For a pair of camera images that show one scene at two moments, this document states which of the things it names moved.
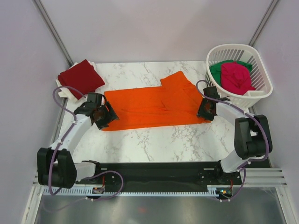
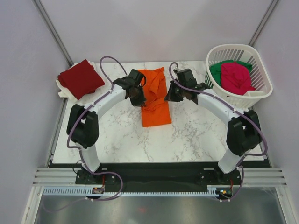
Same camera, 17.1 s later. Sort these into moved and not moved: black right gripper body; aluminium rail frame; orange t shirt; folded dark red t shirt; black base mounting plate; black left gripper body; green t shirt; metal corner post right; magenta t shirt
Moved: black right gripper body; orange t shirt; black left gripper body
Not moved: metal corner post right; black base mounting plate; green t shirt; folded dark red t shirt; aluminium rail frame; magenta t shirt
